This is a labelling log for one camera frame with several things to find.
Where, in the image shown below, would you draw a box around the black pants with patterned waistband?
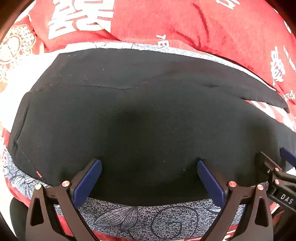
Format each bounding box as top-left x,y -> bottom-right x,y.
6,49 -> 295,240

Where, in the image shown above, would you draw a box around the red sofa cover with lettering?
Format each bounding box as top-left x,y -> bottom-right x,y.
0,34 -> 296,241

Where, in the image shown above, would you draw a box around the red back cushion white characters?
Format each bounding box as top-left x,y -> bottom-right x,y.
29,1 -> 295,104

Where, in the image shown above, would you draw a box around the red pillow gold emblem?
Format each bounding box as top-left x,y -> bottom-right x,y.
1,15 -> 47,91

